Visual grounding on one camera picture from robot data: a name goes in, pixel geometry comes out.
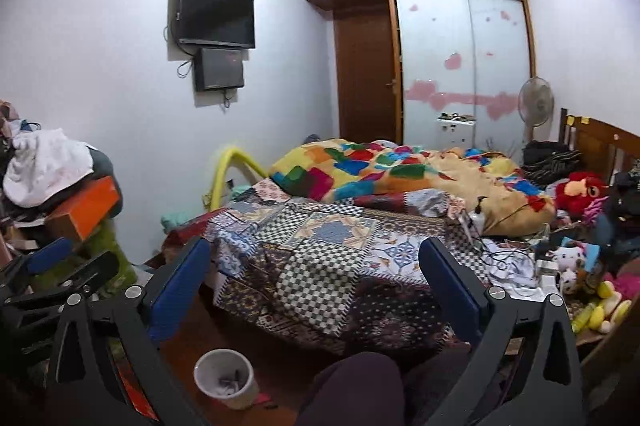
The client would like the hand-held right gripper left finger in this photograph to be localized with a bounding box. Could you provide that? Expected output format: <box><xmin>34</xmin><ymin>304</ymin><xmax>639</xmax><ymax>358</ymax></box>
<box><xmin>47</xmin><ymin>236</ymin><xmax>213</xmax><ymax>426</ymax></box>

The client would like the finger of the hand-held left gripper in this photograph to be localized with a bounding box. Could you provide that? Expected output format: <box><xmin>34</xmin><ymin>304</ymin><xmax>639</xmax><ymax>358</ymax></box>
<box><xmin>5</xmin><ymin>251</ymin><xmax>122</xmax><ymax>308</ymax></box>
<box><xmin>0</xmin><ymin>236</ymin><xmax>77</xmax><ymax>295</ymax></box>

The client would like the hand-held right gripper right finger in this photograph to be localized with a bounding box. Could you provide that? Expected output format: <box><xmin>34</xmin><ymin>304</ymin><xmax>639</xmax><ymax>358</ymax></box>
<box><xmin>419</xmin><ymin>236</ymin><xmax>586</xmax><ymax>426</ymax></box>

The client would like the white trash bin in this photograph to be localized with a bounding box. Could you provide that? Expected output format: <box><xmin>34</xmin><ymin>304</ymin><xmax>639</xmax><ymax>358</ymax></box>
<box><xmin>193</xmin><ymin>348</ymin><xmax>261</xmax><ymax>411</ymax></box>

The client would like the green patterned cloth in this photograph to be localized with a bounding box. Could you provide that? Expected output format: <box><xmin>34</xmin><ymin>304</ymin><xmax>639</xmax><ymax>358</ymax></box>
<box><xmin>30</xmin><ymin>216</ymin><xmax>138</xmax><ymax>302</ymax></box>

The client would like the orange box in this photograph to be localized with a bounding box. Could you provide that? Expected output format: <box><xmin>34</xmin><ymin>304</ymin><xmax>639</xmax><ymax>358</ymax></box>
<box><xmin>45</xmin><ymin>176</ymin><xmax>122</xmax><ymax>243</ymax></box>

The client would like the teal cloth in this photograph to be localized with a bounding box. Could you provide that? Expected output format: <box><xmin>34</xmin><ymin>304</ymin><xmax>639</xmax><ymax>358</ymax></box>
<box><xmin>161</xmin><ymin>183</ymin><xmax>251</xmax><ymax>237</ymax></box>

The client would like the white crumpled cloth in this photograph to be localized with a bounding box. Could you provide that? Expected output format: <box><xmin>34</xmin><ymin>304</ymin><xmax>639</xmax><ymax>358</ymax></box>
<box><xmin>2</xmin><ymin>127</ymin><xmax>96</xmax><ymax>209</ymax></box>

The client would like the dark grey cushion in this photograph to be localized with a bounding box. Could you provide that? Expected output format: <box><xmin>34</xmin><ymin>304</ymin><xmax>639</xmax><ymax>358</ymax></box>
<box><xmin>85</xmin><ymin>145</ymin><xmax>123</xmax><ymax>219</ymax></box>

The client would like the red floral mat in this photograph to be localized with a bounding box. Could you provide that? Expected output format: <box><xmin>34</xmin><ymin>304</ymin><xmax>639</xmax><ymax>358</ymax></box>
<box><xmin>112</xmin><ymin>341</ymin><xmax>161</xmax><ymax>422</ymax></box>

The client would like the white spotted plush dog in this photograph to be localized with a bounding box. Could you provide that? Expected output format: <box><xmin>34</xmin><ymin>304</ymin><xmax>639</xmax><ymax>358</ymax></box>
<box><xmin>550</xmin><ymin>243</ymin><xmax>588</xmax><ymax>294</ymax></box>

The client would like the patchwork checkered blanket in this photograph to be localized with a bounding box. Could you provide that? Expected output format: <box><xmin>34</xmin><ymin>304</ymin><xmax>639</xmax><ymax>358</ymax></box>
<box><xmin>202</xmin><ymin>178</ymin><xmax>493</xmax><ymax>354</ymax></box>

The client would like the person's leg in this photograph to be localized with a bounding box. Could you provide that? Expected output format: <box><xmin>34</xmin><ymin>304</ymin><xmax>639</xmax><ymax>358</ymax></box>
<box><xmin>295</xmin><ymin>351</ymin><xmax>406</xmax><ymax>426</ymax></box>

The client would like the yellow plush toy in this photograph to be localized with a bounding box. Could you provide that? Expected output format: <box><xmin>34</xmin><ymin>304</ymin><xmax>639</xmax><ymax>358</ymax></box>
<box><xmin>570</xmin><ymin>281</ymin><xmax>633</xmax><ymax>334</ymax></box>

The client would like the colourful block fleece blanket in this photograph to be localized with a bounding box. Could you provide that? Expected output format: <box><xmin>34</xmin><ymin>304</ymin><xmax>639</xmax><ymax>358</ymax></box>
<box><xmin>270</xmin><ymin>138</ymin><xmax>556</xmax><ymax>237</ymax></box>

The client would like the small white shelf unit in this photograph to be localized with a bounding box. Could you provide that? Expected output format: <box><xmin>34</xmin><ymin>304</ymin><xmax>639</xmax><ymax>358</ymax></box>
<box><xmin>436</xmin><ymin>112</ymin><xmax>477</xmax><ymax>149</ymax></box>

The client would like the red plush toy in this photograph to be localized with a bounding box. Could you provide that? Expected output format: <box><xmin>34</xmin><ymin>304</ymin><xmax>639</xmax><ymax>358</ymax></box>
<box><xmin>555</xmin><ymin>171</ymin><xmax>611</xmax><ymax>217</ymax></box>

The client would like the black striped bag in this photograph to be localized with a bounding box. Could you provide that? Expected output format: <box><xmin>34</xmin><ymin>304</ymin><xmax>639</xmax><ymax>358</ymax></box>
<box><xmin>522</xmin><ymin>140</ymin><xmax>583</xmax><ymax>187</ymax></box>

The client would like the wooden bed headboard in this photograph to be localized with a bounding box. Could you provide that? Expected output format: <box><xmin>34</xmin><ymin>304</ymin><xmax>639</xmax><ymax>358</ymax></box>
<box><xmin>560</xmin><ymin>107</ymin><xmax>640</xmax><ymax>187</ymax></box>

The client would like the white standing fan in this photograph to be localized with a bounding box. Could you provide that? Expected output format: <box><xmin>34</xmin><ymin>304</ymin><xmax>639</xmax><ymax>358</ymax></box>
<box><xmin>517</xmin><ymin>76</ymin><xmax>555</xmax><ymax>144</ymax></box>

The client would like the brown wooden door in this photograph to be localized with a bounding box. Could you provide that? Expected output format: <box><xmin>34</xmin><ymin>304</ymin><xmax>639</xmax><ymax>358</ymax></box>
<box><xmin>332</xmin><ymin>0</ymin><xmax>403</xmax><ymax>147</ymax></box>

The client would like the frosted sliding wardrobe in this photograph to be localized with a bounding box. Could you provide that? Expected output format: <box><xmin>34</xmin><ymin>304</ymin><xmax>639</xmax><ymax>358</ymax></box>
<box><xmin>392</xmin><ymin>0</ymin><xmax>533</xmax><ymax>152</ymax></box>

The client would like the yellow bent hose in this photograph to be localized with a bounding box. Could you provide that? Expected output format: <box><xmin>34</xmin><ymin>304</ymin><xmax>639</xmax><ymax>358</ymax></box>
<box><xmin>209</xmin><ymin>145</ymin><xmax>268</xmax><ymax>212</ymax></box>

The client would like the small black wall monitor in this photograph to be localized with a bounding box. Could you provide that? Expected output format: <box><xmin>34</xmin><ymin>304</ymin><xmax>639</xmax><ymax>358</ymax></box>
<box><xmin>194</xmin><ymin>47</ymin><xmax>246</xmax><ymax>93</ymax></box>

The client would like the black wall television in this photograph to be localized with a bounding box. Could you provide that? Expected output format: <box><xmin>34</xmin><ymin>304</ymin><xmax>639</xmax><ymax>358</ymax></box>
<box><xmin>177</xmin><ymin>0</ymin><xmax>257</xmax><ymax>49</ymax></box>

